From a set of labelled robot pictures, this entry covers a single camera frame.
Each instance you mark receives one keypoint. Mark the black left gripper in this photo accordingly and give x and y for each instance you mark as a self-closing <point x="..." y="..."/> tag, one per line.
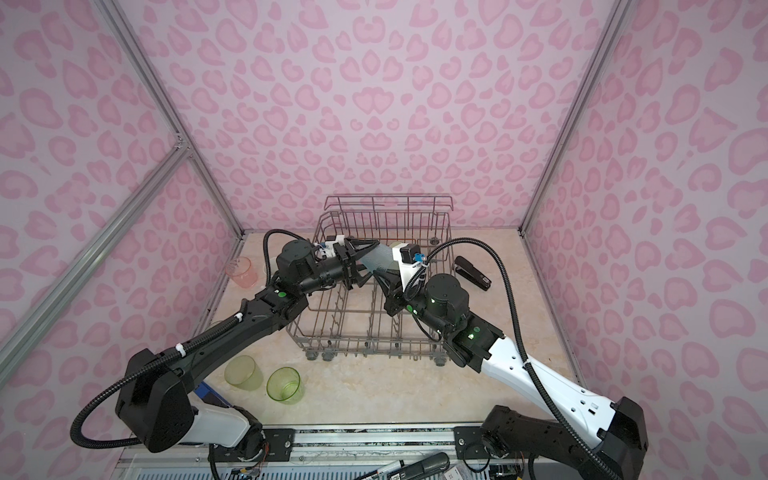
<point x="354" y="255"/>

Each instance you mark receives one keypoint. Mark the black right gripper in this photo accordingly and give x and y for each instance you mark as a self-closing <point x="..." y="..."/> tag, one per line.
<point x="395" y="296"/>

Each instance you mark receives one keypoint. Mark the green transparent glass cup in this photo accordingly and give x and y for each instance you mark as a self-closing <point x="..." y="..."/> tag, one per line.
<point x="285" y="385"/>

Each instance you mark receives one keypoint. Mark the teal plastic cup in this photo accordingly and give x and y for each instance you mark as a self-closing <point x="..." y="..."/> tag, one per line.
<point x="380" y="258"/>

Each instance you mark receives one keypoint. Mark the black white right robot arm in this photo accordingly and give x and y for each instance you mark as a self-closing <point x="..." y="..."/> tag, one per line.
<point x="597" y="437"/>

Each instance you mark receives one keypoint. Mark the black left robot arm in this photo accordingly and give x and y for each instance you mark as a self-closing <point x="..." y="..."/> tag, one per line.
<point x="156" y="397"/>

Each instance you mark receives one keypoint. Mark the black stapler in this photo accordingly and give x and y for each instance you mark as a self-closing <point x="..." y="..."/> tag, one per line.
<point x="469" y="272"/>

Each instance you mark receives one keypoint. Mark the transparent pink cup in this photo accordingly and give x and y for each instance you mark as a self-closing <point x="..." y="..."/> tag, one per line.
<point x="242" y="272"/>

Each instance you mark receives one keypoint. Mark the light green textured cup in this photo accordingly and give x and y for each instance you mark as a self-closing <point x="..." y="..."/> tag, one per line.
<point x="242" y="372"/>

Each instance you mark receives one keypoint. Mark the blue black small box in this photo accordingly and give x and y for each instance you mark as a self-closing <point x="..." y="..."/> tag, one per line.
<point x="210" y="396"/>

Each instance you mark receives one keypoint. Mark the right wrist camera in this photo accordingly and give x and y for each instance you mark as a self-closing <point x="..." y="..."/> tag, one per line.
<point x="410" y="261"/>

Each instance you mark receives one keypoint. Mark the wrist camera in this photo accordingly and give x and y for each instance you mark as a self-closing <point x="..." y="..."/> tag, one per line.
<point x="410" y="261"/>
<point x="327" y="248"/>

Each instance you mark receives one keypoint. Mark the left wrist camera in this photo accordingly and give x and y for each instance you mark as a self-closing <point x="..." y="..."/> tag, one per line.
<point x="327" y="248"/>

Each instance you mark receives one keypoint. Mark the grey wire dish rack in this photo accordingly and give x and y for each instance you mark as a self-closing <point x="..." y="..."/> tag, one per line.
<point x="353" y="322"/>

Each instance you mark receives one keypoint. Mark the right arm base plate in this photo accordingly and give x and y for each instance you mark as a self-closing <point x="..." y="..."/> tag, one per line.
<point x="472" y="443"/>

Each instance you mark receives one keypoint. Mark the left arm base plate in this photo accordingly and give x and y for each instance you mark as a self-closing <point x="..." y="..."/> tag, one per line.
<point x="268" y="445"/>

